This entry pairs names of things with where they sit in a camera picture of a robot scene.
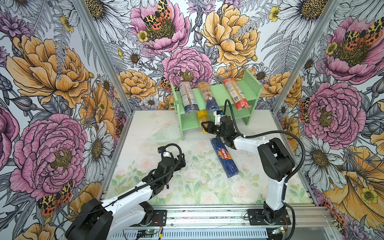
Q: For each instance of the aluminium front rail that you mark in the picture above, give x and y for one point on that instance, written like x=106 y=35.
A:
x=230 y=222

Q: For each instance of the blue Barilla spaghetti box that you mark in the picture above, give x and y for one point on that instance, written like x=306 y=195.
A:
x=224 y=157

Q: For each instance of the red white label spaghetti bag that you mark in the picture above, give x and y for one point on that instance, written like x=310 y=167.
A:
x=236 y=93

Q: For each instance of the small green circuit board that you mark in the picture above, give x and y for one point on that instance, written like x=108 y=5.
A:
x=146 y=234

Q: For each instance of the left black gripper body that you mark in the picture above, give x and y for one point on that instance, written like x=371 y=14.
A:
x=166 y=179

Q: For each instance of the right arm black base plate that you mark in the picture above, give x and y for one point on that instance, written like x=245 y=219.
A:
x=261 y=217

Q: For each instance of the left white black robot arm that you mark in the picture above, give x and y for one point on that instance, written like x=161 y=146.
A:
x=100 y=220

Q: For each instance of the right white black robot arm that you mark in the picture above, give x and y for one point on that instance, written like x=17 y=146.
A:
x=276 y=161

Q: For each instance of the yellow blue spaghetti bag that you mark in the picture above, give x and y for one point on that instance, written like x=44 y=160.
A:
x=211 y=103

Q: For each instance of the clear grey label spaghetti bag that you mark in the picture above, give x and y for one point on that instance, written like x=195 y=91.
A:
x=189 y=101

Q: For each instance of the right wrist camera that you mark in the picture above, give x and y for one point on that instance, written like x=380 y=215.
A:
x=218 y=115

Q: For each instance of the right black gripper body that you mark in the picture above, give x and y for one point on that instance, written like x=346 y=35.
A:
x=218 y=130

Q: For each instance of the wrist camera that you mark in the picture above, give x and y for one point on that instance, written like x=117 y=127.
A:
x=218 y=115
x=163 y=151

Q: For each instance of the right aluminium corner post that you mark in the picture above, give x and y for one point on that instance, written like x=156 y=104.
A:
x=313 y=38

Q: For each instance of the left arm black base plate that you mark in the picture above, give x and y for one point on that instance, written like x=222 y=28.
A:
x=154 y=218

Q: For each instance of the left aluminium corner post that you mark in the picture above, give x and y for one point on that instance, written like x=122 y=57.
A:
x=93 y=34

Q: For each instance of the aluminium corner post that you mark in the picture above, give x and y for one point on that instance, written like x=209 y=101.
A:
x=313 y=38
x=93 y=34

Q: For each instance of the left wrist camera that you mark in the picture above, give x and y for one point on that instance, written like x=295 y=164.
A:
x=163 y=151

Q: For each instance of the yellow Pastatime spaghetti bag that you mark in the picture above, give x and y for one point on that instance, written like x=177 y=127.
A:
x=203 y=117

